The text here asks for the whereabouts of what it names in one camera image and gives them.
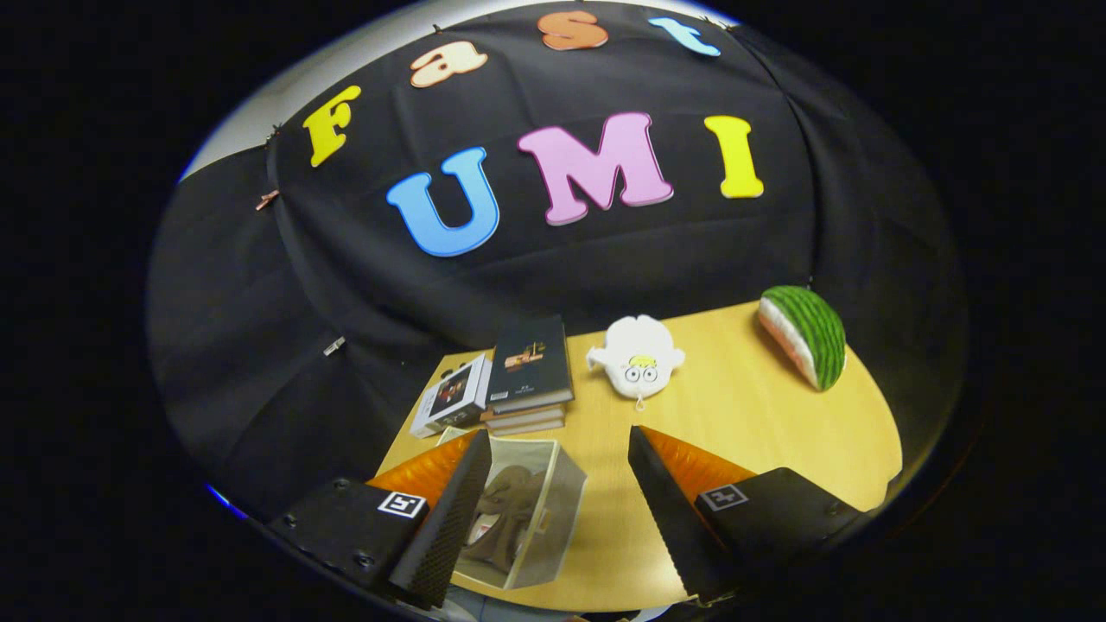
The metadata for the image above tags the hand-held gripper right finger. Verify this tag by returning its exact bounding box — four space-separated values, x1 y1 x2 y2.
628 425 865 603

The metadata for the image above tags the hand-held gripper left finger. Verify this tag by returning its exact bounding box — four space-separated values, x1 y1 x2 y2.
268 429 493 610

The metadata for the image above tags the grey fabric storage box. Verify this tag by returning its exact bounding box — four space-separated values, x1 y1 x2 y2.
436 426 588 591

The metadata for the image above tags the brown cover book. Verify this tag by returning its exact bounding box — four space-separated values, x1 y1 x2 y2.
480 402 567 426
486 416 564 436

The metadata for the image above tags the white cover book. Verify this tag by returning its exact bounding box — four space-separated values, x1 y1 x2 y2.
410 352 493 439

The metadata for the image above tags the white plush toy with face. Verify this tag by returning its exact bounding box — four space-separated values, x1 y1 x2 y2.
586 314 686 411

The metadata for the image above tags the dark cover book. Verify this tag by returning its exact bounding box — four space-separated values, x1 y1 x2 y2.
486 315 575 414

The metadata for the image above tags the watermelon slice plush toy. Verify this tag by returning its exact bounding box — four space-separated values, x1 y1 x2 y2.
758 286 847 391

